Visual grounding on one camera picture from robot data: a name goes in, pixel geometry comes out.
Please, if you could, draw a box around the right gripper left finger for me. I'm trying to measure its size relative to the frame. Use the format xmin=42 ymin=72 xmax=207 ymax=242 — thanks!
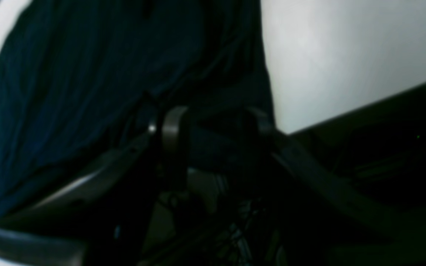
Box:
xmin=0 ymin=106 xmax=189 ymax=266

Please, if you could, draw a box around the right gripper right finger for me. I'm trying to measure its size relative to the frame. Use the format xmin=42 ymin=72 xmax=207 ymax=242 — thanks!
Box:
xmin=246 ymin=108 xmax=426 ymax=266

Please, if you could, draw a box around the black printed t-shirt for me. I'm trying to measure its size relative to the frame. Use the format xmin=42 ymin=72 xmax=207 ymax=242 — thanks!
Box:
xmin=0 ymin=0 xmax=274 ymax=217

